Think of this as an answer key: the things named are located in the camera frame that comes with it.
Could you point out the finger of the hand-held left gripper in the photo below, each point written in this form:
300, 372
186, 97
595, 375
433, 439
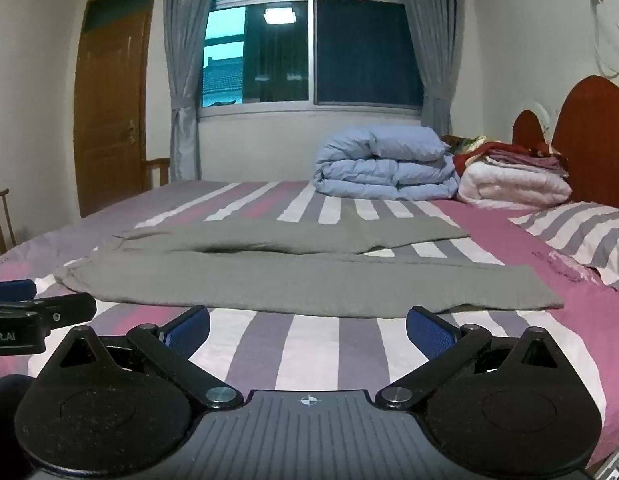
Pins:
64, 310
11, 290

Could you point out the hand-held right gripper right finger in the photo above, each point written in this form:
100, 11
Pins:
429, 332

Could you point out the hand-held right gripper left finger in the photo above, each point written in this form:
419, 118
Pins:
189, 331

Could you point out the grey pants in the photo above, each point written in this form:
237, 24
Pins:
289, 280

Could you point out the wooden chair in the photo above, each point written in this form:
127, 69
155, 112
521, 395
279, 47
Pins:
158, 170
0, 215

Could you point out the striped pink and purple bed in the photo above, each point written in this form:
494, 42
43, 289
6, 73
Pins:
314, 350

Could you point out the folded light blue duvet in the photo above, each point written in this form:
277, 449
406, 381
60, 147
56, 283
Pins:
384, 170

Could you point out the folded pale pink quilt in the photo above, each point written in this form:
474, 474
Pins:
514, 185

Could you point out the striped pillow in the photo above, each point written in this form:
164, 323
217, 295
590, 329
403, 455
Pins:
579, 235

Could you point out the pile of red cloths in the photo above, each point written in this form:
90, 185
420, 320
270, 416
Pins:
509, 157

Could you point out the brown wooden door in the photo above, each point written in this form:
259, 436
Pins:
111, 110

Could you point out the grey curtain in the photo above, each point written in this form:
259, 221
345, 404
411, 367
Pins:
187, 85
432, 60

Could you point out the sliding glass window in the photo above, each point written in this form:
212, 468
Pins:
339, 45

